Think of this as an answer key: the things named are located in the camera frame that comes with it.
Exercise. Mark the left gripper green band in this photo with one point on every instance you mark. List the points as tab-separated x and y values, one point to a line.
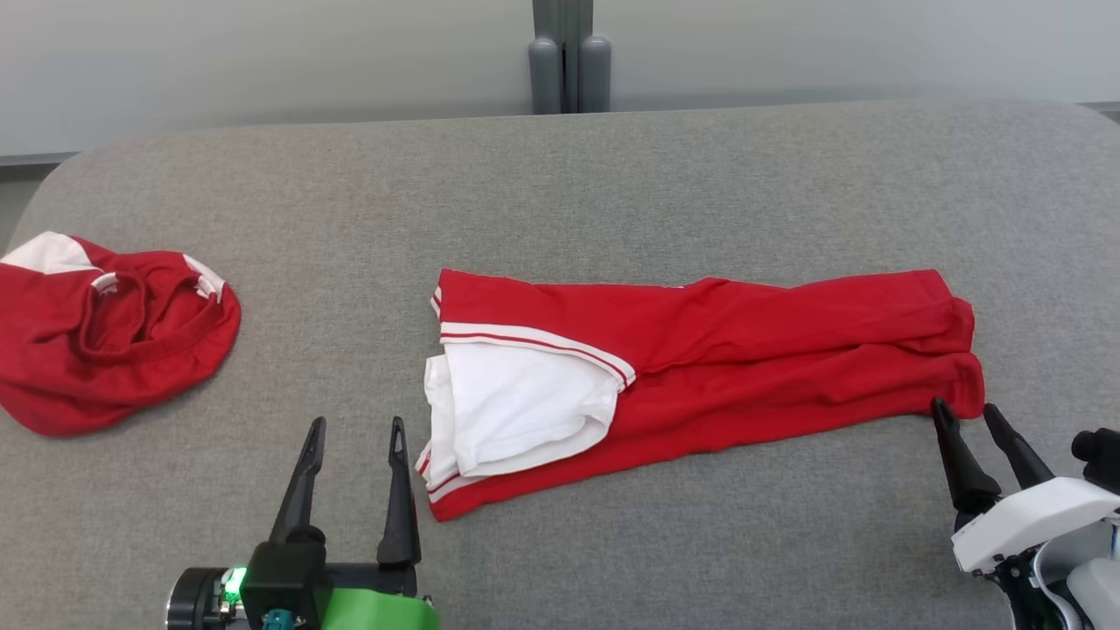
376	612

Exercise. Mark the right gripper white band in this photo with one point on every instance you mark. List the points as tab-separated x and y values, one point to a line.
1032	521

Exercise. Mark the red garment with white panels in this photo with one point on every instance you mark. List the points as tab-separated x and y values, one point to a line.
52	367

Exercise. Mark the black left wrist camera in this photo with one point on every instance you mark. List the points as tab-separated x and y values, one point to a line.
280	569

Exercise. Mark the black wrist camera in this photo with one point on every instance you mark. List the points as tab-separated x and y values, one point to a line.
280	569
1101	455

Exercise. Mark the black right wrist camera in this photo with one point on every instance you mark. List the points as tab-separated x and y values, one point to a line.
1101	455

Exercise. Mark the grey partition post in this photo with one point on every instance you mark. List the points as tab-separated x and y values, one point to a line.
569	61

